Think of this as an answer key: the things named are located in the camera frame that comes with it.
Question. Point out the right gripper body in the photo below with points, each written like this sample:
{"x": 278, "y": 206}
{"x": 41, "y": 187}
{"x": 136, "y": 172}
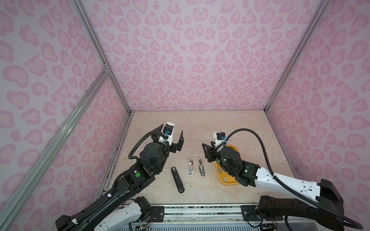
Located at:
{"x": 213, "y": 156}

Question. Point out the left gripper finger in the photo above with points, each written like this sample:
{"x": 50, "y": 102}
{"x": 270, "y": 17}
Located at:
{"x": 180, "y": 142}
{"x": 157, "y": 131}

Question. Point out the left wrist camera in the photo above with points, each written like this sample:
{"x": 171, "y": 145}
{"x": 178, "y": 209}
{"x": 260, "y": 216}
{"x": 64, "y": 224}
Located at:
{"x": 168, "y": 132}

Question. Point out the diagonal aluminium frame bar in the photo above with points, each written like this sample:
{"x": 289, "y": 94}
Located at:
{"x": 19, "y": 198}

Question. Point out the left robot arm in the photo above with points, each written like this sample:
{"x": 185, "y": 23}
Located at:
{"x": 119, "y": 205}

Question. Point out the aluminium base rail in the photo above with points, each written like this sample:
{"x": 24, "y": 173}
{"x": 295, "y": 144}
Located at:
{"x": 201, "y": 217}

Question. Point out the yellow plastic tray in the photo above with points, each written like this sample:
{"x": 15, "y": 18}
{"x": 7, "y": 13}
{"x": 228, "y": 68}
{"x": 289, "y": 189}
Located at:
{"x": 227, "y": 173}

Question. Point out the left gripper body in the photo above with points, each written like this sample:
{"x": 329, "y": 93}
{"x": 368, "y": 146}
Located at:
{"x": 173, "y": 147}

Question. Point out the pink mini stapler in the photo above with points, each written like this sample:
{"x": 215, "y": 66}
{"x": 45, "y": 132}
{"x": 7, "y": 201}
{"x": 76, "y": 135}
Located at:
{"x": 191, "y": 167}

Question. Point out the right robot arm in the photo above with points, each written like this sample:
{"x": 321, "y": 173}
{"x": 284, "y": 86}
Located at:
{"x": 317, "y": 201}

